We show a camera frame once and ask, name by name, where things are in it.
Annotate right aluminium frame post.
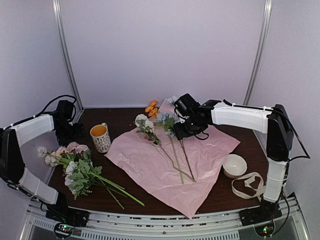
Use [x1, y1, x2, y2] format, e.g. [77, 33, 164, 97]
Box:
[243, 0, 273, 105]

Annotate aluminium frame post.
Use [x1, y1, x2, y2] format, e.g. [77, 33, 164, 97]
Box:
[243, 0, 273, 105]
[52, 0, 84, 112]

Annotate purple pink wrapping paper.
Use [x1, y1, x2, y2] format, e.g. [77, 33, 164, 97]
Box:
[104, 98, 241, 218]

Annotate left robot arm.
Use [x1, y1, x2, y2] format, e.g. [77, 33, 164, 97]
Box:
[0, 99, 85, 222]

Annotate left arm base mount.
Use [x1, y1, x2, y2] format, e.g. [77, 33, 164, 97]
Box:
[45, 208, 90, 239]

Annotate left aluminium frame post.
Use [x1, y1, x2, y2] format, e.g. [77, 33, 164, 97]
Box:
[52, 0, 84, 112]

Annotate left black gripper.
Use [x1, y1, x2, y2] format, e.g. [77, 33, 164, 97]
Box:
[55, 121, 86, 146]

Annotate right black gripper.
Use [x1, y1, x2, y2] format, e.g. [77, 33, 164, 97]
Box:
[173, 116, 204, 140]

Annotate blue fake flower stem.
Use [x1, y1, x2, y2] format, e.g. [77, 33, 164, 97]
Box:
[156, 96, 184, 184]

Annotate front aluminium rail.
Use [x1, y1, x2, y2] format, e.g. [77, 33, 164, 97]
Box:
[24, 197, 306, 240]

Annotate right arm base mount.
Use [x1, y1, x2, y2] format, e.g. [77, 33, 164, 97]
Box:
[238, 206, 282, 238]

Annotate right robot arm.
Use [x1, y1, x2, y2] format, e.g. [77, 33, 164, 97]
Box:
[173, 93, 294, 221]

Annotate plain white bowl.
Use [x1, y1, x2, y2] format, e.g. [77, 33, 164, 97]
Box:
[222, 154, 248, 179]

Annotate white flower bunch green leaves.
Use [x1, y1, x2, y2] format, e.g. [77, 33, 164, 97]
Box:
[63, 159, 145, 209]

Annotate patterned mug yellow inside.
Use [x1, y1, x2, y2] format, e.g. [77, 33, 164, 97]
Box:
[90, 123, 112, 153]

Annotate beige ribbon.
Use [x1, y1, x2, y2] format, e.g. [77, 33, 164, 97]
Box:
[231, 172, 266, 202]

